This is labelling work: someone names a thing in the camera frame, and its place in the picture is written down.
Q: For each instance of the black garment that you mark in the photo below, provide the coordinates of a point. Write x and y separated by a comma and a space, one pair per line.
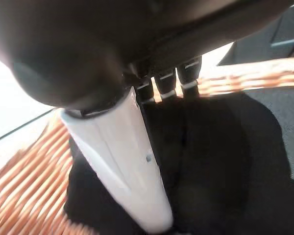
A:
210, 159

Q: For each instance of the wicker laundry basket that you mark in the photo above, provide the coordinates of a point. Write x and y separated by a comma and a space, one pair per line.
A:
27, 183

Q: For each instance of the white-backed right robot hand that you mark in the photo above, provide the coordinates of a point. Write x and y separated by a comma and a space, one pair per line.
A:
76, 49

